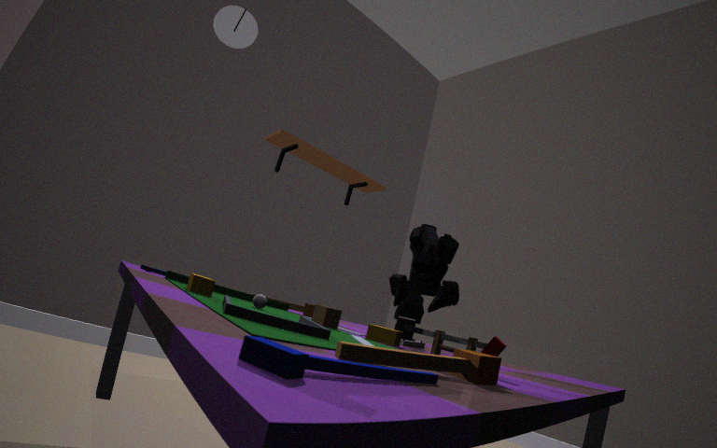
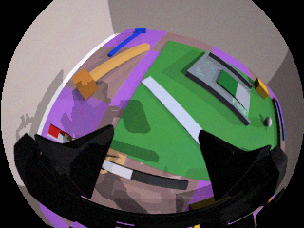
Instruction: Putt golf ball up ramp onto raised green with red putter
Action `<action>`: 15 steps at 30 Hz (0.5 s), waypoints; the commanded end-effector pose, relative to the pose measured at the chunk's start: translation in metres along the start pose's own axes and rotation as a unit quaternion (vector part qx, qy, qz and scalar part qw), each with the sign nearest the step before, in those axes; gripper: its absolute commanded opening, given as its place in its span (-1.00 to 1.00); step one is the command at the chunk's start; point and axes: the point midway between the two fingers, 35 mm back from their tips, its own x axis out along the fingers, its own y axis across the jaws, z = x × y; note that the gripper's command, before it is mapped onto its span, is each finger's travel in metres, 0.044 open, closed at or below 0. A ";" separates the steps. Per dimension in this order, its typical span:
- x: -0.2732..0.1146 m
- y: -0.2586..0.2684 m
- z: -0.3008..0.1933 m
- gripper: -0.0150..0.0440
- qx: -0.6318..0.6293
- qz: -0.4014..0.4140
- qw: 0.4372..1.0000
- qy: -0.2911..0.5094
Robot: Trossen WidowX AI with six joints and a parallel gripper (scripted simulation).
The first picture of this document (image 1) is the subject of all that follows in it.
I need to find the white golf ball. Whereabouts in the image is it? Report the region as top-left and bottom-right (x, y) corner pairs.
(253, 294), (267, 308)

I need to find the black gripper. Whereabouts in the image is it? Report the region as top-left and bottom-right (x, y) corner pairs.
(389, 270), (459, 313)

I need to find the green putting mat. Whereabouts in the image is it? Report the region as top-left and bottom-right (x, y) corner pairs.
(165, 277), (359, 350)

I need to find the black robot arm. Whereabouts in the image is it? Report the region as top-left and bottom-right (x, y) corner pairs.
(394, 224), (459, 341)

